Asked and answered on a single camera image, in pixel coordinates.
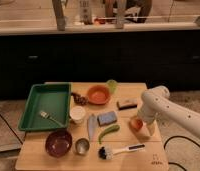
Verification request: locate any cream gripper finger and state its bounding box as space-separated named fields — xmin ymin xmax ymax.
xmin=146 ymin=121 xmax=156 ymax=136

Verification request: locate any orange red apple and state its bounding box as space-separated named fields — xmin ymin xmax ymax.
xmin=130 ymin=117 xmax=143 ymax=131

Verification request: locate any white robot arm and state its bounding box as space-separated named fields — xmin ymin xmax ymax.
xmin=137 ymin=86 xmax=200 ymax=139

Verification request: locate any orange bowl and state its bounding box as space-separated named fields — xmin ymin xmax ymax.
xmin=87 ymin=85 xmax=110 ymax=105

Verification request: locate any purple bowl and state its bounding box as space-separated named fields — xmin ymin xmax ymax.
xmin=45 ymin=129 xmax=72 ymax=158

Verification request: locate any black yellow scrub sponge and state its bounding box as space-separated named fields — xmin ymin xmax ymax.
xmin=117 ymin=99 xmax=138 ymax=110

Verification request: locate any blue sponge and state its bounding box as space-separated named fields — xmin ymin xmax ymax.
xmin=97 ymin=111 xmax=117 ymax=126

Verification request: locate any wooden cutting board table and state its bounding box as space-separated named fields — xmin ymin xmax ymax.
xmin=15 ymin=82 xmax=170 ymax=171

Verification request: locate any black white dish brush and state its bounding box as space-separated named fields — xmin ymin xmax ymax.
xmin=98 ymin=144 xmax=145 ymax=160

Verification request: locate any green plastic cup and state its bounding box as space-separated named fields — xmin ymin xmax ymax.
xmin=106 ymin=79 xmax=117 ymax=94

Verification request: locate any grey knife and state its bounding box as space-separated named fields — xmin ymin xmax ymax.
xmin=87 ymin=114 xmax=97 ymax=141

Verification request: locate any small metal cup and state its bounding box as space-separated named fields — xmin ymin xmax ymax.
xmin=75 ymin=138 xmax=90 ymax=155

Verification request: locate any brown grape bunch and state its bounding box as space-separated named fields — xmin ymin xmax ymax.
xmin=71 ymin=92 xmax=88 ymax=106

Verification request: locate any white cup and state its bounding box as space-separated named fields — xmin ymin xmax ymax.
xmin=70 ymin=106 xmax=86 ymax=124

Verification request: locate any green plastic tray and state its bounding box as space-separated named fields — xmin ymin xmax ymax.
xmin=18 ymin=83 xmax=71 ymax=132

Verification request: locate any silver fork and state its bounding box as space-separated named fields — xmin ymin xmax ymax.
xmin=39 ymin=111 xmax=64 ymax=127

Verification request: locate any black floor cable right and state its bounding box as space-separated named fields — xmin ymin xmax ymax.
xmin=163 ymin=134 xmax=200 ymax=171

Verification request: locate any black floor cable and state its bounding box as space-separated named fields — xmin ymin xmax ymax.
xmin=163 ymin=134 xmax=200 ymax=171
xmin=0 ymin=106 xmax=27 ymax=146

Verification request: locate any black floor cable left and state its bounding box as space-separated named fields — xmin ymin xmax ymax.
xmin=0 ymin=106 xmax=27 ymax=146

